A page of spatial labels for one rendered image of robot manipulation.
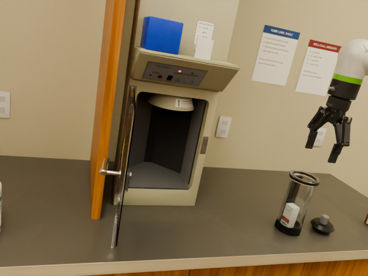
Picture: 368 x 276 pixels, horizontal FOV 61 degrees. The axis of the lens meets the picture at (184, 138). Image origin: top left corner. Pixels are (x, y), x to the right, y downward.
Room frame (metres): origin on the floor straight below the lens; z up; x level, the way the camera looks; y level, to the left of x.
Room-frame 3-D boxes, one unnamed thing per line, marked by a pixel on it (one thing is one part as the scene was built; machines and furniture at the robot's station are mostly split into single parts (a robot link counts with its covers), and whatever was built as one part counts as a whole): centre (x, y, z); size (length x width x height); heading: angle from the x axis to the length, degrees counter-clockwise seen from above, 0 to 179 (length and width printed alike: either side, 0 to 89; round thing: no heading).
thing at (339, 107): (1.10, -0.50, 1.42); 0.08 x 0.07 x 0.09; 20
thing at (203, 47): (1.02, -0.01, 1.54); 0.05 x 0.05 x 0.06; 3
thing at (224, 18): (1.17, 0.10, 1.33); 0.32 x 0.25 x 0.77; 110
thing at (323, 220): (1.11, -0.61, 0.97); 0.09 x 0.09 x 0.07
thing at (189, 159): (1.17, 0.10, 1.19); 0.26 x 0.24 x 0.35; 110
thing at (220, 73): (1.00, 0.04, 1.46); 0.32 x 0.12 x 0.10; 110
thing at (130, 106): (0.84, 0.16, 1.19); 0.30 x 0.01 x 0.40; 12
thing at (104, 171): (0.76, 0.18, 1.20); 0.10 x 0.05 x 0.03; 12
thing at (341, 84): (1.10, -0.50, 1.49); 0.12 x 0.09 x 0.06; 110
